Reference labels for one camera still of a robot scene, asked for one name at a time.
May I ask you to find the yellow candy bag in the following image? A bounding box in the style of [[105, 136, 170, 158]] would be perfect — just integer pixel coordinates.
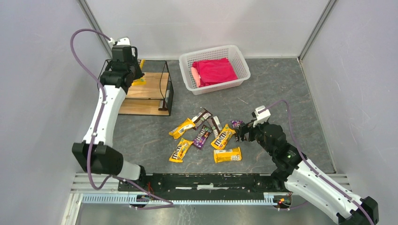
[[168, 118, 195, 139], [132, 59, 146, 86], [214, 147, 242, 164]]

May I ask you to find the purple brown M&M bag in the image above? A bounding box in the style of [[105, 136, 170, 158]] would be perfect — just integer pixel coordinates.
[[231, 120, 243, 128]]

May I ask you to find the yellow M&M bag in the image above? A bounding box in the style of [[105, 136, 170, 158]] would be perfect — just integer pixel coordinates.
[[169, 138, 193, 163], [211, 124, 236, 150]]

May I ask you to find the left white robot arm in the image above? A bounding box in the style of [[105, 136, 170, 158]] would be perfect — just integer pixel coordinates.
[[72, 45, 144, 180]]

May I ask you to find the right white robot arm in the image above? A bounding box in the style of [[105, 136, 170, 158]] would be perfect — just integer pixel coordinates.
[[235, 122, 380, 225]]

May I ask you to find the brown candy bag middle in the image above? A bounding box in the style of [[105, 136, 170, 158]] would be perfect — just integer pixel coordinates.
[[207, 116, 223, 138]]

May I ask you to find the brown candy bag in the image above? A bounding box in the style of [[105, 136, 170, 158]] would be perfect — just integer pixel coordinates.
[[207, 116, 223, 138], [191, 108, 213, 130]]

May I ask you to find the brown candy bag top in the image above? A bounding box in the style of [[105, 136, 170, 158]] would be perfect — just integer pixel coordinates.
[[191, 108, 213, 130]]

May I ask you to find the brown candy bag lower shelf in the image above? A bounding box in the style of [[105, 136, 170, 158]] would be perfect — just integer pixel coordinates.
[[158, 100, 168, 111]]

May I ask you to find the purple candy bag centre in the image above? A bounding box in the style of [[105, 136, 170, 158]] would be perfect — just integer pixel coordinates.
[[193, 125, 212, 149]]

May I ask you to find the white plastic basket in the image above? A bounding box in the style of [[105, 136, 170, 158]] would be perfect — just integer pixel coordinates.
[[179, 45, 251, 95]]

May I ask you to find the pink folded cloth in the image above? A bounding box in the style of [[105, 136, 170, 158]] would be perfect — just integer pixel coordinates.
[[191, 58, 238, 88]]

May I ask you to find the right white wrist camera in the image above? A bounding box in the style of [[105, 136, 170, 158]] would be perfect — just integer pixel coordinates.
[[253, 105, 271, 127]]

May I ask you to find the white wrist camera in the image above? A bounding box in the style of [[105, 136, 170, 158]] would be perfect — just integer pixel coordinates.
[[253, 105, 271, 127], [108, 37, 131, 46]]

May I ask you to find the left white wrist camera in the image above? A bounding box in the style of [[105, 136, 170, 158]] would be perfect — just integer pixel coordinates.
[[108, 37, 131, 46]]

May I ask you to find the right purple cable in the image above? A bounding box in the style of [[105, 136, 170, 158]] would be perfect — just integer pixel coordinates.
[[260, 99, 375, 225]]

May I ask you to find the purple cable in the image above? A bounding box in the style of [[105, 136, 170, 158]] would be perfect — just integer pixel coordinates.
[[69, 28, 174, 210], [260, 99, 375, 225]]

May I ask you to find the black wire wooden shelf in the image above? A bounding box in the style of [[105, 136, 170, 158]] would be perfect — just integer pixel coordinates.
[[95, 60, 174, 119]]

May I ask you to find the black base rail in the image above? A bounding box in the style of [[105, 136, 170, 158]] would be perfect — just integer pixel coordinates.
[[137, 173, 288, 201]]

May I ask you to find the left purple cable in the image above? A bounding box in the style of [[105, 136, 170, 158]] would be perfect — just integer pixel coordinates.
[[69, 28, 174, 210]]

